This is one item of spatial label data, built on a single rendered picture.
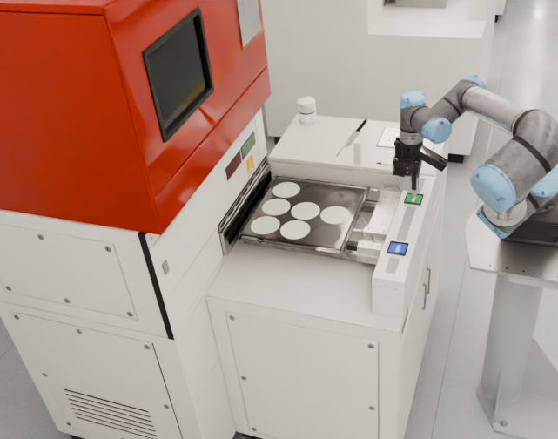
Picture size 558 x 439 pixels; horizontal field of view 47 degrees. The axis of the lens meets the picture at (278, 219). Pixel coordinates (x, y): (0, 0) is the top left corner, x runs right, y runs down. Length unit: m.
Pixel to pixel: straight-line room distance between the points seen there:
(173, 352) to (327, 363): 0.49
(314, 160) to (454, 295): 1.17
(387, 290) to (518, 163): 0.56
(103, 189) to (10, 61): 0.37
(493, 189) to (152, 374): 1.22
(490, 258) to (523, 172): 0.66
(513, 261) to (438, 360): 0.88
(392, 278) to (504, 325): 0.74
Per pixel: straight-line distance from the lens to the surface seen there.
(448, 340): 2.99
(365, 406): 2.20
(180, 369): 2.05
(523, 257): 2.18
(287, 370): 2.18
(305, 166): 2.37
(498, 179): 1.53
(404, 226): 2.04
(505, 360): 2.61
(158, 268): 1.77
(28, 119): 1.68
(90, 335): 2.16
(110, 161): 1.59
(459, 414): 2.75
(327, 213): 2.19
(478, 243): 2.21
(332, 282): 2.04
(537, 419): 2.78
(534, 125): 1.58
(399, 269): 1.87
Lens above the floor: 2.21
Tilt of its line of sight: 37 degrees down
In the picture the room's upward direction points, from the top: 7 degrees counter-clockwise
